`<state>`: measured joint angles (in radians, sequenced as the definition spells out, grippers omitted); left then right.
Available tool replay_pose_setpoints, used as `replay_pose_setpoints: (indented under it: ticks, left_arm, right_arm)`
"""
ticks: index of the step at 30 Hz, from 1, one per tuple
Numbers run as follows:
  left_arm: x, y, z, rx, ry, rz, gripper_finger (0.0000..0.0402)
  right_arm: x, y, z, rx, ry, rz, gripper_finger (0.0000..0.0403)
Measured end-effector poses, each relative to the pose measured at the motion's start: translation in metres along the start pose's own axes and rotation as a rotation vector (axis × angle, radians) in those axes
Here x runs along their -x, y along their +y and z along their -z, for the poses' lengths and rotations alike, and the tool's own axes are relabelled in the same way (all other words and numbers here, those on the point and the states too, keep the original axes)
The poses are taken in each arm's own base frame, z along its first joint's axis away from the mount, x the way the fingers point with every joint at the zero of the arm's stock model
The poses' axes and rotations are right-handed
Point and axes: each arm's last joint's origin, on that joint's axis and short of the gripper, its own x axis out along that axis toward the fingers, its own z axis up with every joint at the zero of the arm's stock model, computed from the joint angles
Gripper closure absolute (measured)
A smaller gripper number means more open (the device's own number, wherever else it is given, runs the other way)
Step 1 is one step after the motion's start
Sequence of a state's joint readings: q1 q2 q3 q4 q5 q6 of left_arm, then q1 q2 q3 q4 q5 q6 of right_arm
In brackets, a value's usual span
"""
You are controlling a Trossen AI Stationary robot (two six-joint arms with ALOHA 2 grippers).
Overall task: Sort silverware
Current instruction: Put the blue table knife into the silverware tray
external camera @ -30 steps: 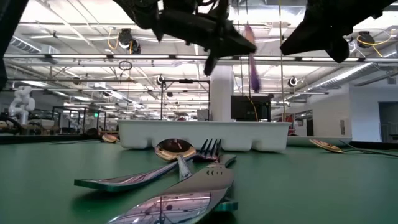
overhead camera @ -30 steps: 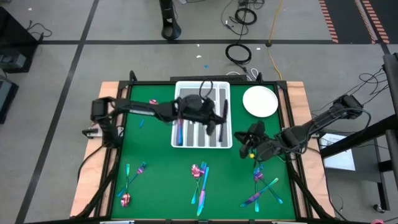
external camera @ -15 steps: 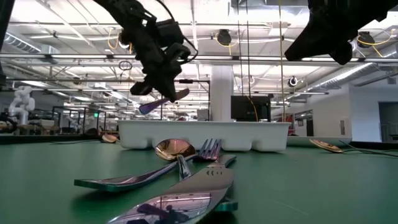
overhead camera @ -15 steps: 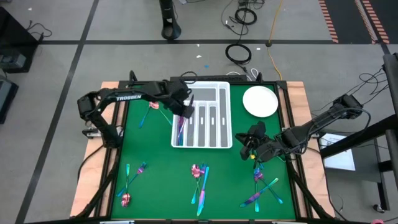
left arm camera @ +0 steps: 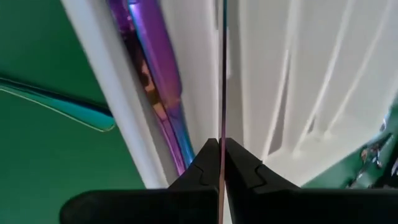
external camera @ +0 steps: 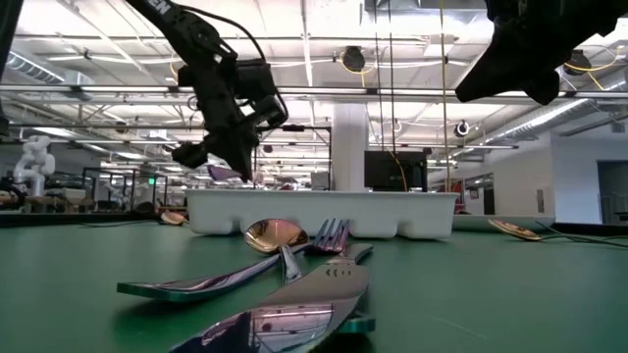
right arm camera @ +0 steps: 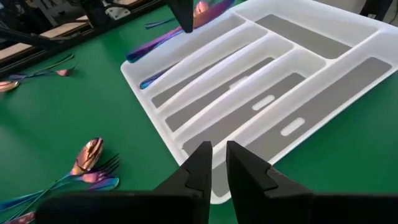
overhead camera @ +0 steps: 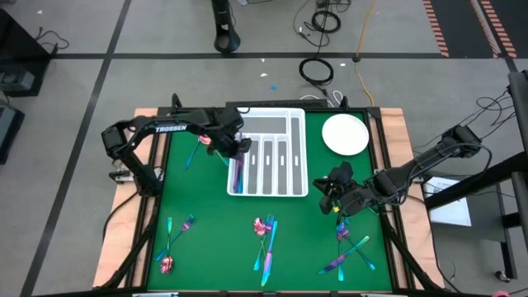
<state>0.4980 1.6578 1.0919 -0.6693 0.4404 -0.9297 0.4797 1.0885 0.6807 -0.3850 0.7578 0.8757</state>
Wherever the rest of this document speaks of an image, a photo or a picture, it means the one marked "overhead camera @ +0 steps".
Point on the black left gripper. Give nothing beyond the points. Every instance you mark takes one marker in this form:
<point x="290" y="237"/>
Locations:
<point x="229" y="132"/>

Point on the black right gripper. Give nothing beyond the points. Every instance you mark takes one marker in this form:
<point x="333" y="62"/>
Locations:
<point x="346" y="196"/>

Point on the white plastic cutlery tray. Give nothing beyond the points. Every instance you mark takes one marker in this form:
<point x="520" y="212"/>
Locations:
<point x="272" y="137"/>

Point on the iridescent rainbow knife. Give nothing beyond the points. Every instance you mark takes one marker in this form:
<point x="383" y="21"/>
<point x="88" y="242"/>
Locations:
<point x="269" y="260"/>
<point x="169" y="227"/>
<point x="336" y="261"/>
<point x="239" y="177"/>

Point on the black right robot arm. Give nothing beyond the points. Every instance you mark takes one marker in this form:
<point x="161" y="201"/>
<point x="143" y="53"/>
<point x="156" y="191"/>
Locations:
<point x="412" y="169"/>

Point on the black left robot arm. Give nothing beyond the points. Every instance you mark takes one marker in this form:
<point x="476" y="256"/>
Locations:
<point x="173" y="128"/>

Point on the white round plate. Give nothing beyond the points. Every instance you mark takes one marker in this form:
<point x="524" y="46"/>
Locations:
<point x="345" y="135"/>

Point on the black power strip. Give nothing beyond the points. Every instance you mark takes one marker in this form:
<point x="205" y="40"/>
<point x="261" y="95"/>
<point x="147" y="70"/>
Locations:
<point x="272" y="103"/>

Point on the green table mat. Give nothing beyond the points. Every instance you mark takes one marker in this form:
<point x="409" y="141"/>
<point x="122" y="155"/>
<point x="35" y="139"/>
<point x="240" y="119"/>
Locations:
<point x="288" y="247"/>

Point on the black cylindrical floor stand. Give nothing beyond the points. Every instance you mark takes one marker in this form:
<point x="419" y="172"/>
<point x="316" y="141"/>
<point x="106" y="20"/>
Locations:
<point x="220" y="16"/>

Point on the white paper sheet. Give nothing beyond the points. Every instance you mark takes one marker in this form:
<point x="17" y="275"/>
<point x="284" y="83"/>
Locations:
<point x="453" y="212"/>

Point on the black caster wheel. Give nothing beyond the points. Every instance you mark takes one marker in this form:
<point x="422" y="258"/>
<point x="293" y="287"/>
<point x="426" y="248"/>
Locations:
<point x="501" y="276"/>

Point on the pink object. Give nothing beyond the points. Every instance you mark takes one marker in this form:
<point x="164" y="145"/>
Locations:
<point x="500" y="294"/>

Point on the grey box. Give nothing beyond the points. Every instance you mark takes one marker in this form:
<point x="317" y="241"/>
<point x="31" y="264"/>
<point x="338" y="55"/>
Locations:
<point x="16" y="80"/>

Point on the dark equipment case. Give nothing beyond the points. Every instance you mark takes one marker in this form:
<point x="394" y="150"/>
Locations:
<point x="8" y="132"/>

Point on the black cabinet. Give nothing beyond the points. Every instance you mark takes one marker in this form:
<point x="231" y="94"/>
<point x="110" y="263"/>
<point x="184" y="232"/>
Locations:
<point x="20" y="49"/>

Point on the black aluminium table frame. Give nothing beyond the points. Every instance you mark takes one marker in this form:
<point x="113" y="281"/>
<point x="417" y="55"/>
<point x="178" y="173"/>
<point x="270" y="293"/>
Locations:
<point x="359" y="109"/>

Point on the silver metal bracket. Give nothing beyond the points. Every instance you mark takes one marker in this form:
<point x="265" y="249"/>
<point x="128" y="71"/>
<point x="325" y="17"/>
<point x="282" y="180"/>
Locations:
<point x="383" y="295"/>
<point x="154" y="294"/>

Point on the black metal cart frame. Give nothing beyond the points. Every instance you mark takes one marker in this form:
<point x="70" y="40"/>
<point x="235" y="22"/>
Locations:
<point x="520" y="123"/>

